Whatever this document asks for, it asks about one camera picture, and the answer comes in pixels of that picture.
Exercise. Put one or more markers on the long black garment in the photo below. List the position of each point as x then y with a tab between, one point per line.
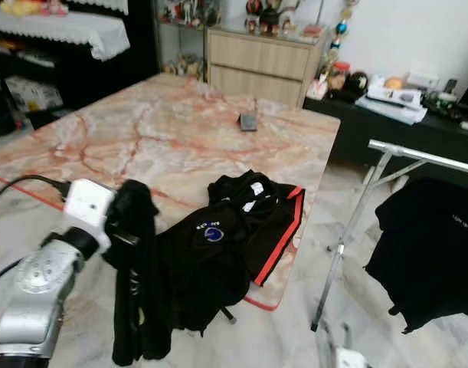
142	291

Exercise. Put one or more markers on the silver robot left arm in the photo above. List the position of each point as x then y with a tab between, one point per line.
42	284

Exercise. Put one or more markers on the marble top folding table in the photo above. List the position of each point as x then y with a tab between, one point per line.
157	130

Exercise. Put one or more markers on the black jacket red stripe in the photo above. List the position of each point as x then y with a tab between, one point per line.
226	253

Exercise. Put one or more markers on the black shelf unit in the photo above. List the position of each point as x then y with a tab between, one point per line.
103	84

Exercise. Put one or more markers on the black printed T-shirt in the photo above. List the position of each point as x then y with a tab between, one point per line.
433	245

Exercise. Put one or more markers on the silver metal clothes rack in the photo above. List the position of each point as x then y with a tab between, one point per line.
417	155

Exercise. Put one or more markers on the black remote control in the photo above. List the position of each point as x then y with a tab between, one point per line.
451	86

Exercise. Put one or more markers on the glass display cabinet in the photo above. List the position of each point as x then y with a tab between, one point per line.
184	38

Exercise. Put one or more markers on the white lace cloth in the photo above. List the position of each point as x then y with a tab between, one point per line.
65	31

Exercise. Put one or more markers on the black TV console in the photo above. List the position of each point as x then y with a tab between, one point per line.
387	134

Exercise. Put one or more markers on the white plastic box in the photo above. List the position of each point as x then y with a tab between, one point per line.
423	80

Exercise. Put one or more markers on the light wooden cabinet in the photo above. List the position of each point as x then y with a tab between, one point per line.
256	65

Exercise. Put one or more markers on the stack of papers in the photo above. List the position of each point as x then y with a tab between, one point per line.
391	107

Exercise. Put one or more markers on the orange ball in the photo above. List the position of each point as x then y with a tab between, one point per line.
394	83

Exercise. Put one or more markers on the pink tissue box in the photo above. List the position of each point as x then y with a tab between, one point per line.
317	90

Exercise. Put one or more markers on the red lid jar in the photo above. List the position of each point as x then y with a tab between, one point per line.
339	77

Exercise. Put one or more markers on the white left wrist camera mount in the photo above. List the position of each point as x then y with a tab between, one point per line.
88	207

